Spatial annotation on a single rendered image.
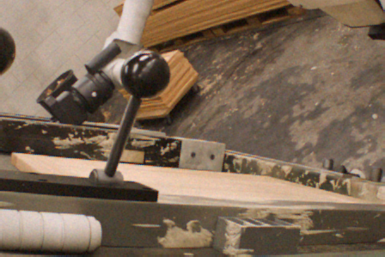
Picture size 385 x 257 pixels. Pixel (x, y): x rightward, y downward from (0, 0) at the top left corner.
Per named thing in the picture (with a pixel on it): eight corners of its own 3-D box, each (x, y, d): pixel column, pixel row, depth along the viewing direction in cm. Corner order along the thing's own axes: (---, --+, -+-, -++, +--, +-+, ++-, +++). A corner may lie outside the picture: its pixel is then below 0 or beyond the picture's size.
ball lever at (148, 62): (128, 208, 44) (185, 69, 37) (86, 205, 42) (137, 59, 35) (117, 180, 46) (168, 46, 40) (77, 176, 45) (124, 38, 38)
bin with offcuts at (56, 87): (118, 111, 539) (79, 65, 514) (87, 146, 519) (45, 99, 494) (96, 114, 582) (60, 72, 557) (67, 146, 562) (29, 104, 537)
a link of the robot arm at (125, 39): (113, 82, 136) (128, 34, 135) (130, 88, 129) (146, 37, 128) (93, 76, 132) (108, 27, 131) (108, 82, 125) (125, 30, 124)
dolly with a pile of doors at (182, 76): (208, 84, 435) (180, 48, 419) (172, 127, 414) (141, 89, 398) (168, 91, 486) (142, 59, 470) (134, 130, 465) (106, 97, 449)
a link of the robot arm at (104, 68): (94, 100, 133) (125, 74, 136) (113, 108, 125) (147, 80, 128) (72, 66, 127) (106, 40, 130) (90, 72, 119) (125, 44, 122)
